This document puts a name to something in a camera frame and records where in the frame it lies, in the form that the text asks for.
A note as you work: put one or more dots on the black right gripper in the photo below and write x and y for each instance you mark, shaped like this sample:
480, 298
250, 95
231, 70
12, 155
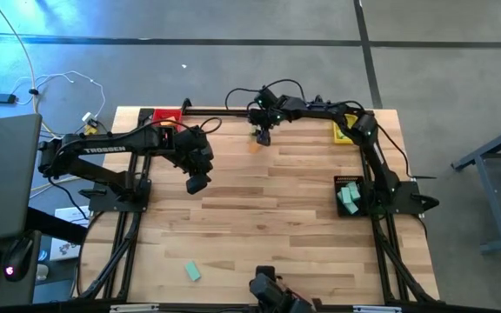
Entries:
272, 115

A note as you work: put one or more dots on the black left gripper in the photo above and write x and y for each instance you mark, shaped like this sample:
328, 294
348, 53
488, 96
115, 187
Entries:
194, 154

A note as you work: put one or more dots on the orange rectangular block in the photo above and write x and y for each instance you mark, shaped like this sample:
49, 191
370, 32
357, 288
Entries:
171, 122

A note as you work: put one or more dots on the long teal block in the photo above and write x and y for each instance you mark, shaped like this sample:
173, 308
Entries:
192, 271
351, 208

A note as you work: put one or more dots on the teal rectangular block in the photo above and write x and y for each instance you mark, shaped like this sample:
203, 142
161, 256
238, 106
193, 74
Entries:
345, 195

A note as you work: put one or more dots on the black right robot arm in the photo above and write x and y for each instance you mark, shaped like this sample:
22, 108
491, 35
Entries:
376, 152

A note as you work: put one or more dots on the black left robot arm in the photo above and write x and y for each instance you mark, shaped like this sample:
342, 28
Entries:
102, 150

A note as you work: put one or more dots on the yellow plastic basket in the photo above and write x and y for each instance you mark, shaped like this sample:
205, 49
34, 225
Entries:
339, 140

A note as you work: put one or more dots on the red plastic basket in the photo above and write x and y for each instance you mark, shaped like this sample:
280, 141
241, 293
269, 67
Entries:
161, 114

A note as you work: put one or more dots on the black plastic basket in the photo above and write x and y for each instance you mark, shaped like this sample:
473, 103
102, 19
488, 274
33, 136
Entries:
342, 179

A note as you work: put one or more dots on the yellow plug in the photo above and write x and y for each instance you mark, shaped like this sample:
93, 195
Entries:
90, 130

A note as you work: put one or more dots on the white power adapter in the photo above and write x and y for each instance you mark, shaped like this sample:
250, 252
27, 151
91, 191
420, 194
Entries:
88, 117

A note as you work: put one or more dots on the white booklet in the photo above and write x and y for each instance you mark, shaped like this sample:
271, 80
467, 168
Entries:
65, 250

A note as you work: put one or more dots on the black desk bar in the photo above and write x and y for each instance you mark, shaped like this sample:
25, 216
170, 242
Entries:
55, 226

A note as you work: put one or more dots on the small white cup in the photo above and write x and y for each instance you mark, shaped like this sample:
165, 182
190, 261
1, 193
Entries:
42, 271

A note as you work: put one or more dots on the black computer mouse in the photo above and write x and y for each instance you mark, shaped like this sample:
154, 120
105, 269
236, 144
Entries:
18, 260

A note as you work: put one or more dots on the grey laptop lid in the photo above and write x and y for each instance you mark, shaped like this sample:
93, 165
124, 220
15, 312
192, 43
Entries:
2, 174

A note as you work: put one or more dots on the grey-blue metal stand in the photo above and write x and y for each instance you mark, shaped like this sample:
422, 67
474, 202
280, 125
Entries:
494, 187

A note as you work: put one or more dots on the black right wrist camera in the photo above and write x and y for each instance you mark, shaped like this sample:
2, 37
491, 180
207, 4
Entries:
265, 96

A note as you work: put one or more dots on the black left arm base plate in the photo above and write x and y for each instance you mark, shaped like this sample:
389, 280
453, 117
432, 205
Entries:
102, 205

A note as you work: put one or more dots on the silver bracket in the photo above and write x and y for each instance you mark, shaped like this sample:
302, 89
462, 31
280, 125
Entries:
134, 308
376, 309

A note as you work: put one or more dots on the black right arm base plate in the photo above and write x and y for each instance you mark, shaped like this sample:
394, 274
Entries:
411, 205

